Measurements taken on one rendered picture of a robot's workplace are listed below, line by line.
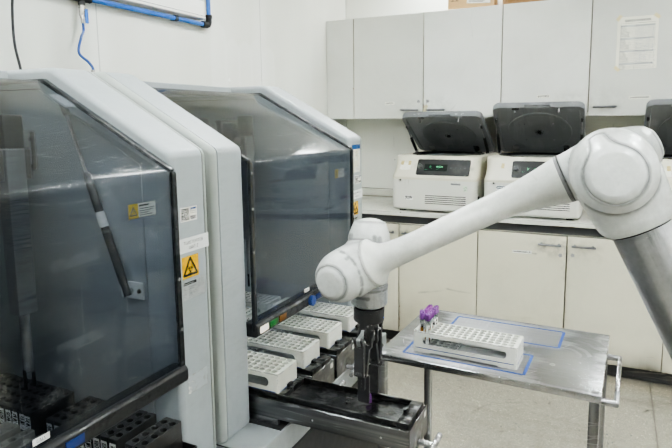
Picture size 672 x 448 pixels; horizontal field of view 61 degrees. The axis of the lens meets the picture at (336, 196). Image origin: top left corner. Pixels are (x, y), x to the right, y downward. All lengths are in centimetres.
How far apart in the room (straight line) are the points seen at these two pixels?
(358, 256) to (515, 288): 255
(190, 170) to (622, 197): 81
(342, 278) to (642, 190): 55
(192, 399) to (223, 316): 19
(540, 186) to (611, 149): 27
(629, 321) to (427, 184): 139
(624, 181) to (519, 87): 287
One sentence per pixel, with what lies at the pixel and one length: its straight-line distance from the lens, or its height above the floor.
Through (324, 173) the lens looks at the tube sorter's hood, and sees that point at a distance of 173.
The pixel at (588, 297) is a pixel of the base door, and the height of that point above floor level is 47.
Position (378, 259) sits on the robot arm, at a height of 121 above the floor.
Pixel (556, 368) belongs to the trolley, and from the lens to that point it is 173.
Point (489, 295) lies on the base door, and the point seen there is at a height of 41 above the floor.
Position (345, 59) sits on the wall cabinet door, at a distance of 419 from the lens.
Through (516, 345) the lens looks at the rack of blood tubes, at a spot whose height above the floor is 88.
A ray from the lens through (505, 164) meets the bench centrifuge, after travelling 362.
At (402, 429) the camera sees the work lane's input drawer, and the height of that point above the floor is 80.
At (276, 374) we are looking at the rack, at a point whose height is 86.
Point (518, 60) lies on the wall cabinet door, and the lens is 385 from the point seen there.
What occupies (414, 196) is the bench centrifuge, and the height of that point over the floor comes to 100.
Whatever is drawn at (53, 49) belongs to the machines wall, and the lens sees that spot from 245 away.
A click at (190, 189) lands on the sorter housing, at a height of 136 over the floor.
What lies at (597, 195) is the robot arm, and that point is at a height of 137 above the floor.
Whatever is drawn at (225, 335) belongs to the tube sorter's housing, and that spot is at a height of 100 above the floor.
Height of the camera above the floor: 150
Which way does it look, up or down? 8 degrees down
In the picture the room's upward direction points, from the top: 1 degrees counter-clockwise
